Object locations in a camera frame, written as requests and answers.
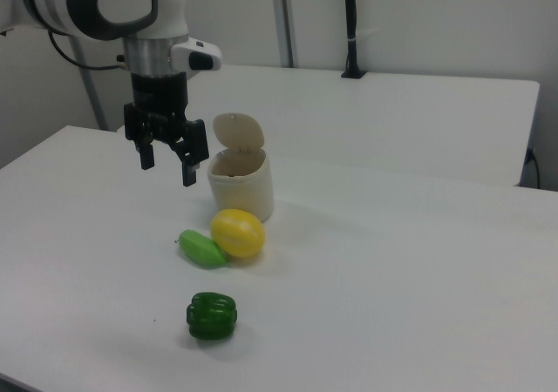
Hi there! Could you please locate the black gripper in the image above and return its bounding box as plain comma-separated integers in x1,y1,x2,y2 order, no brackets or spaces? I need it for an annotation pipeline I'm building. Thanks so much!
123,72,208,188

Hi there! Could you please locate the cream bin lid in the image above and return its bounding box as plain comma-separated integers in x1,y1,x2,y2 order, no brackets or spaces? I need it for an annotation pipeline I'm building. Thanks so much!
212,112,266,154

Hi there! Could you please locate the white square bowl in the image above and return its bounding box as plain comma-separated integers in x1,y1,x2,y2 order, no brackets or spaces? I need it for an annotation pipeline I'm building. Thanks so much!
207,145,276,224

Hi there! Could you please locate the light green toy cucumber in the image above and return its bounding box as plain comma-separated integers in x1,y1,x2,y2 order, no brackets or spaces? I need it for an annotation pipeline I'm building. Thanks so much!
174,228,229,271

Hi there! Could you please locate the yellow toy lemon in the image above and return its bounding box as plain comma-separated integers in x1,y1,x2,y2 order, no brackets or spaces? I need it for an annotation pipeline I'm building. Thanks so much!
210,208,267,260

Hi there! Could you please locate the dark green toy pepper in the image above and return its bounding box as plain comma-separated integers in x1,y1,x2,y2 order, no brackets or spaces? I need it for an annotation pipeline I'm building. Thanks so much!
186,291,240,341

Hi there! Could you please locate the black pole stand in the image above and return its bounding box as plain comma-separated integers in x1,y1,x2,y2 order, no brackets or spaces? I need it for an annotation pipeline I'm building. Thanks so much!
339,0,368,80

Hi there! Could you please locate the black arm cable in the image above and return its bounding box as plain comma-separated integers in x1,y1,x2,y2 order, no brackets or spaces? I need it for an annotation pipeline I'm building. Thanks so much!
47,29,128,71

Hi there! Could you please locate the grey metal frame post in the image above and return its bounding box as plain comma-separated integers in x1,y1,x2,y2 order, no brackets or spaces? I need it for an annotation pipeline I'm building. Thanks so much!
269,0,301,69

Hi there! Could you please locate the black cable at table edge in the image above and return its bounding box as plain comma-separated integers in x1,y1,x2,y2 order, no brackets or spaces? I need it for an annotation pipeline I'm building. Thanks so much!
524,146,542,189

